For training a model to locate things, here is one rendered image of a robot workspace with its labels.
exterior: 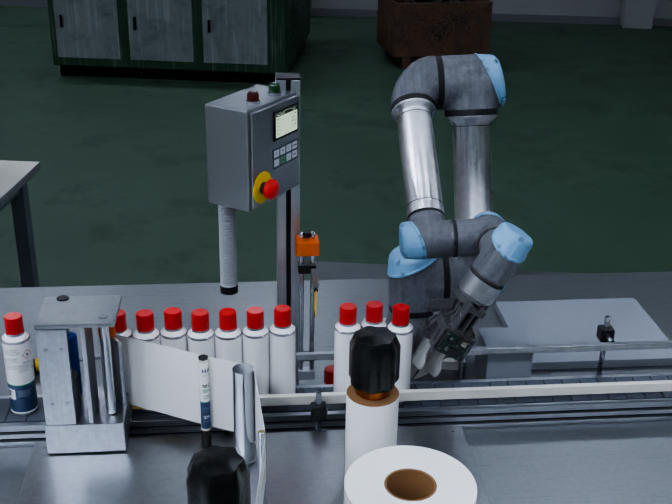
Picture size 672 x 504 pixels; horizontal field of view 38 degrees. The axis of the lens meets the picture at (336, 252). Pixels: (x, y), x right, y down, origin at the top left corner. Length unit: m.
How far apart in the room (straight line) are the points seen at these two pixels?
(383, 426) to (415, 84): 0.79
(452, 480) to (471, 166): 0.83
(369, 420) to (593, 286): 1.16
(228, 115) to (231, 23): 6.08
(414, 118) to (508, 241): 0.38
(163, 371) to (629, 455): 0.90
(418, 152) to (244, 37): 5.86
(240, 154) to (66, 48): 6.50
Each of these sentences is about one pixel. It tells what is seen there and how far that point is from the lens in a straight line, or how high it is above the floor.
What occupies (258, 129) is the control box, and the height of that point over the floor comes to 1.44.
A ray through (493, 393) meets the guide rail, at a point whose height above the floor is 0.91.
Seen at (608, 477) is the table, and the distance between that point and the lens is 1.93.
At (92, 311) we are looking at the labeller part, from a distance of 1.76.
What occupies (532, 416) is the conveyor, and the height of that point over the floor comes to 0.85.
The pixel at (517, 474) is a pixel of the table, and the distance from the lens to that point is 1.89.
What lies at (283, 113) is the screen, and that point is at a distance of 1.79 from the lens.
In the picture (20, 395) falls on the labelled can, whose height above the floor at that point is 0.93.
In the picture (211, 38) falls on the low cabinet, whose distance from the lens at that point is 7.86.
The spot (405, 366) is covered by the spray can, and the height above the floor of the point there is 0.97.
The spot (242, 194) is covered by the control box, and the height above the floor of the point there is 1.32.
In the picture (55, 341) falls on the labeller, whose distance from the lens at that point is 1.74.
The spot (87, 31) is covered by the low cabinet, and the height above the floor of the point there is 0.37.
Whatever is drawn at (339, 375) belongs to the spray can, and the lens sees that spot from 1.92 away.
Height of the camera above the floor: 1.94
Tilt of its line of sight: 24 degrees down
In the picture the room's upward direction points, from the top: 1 degrees clockwise
